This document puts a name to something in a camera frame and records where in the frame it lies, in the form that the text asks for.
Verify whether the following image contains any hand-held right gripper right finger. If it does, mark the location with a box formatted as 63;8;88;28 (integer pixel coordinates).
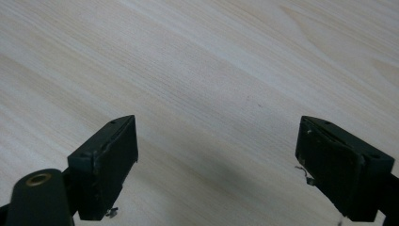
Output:
295;115;396;223

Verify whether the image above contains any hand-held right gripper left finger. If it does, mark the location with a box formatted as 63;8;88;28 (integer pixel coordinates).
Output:
67;114;139;221

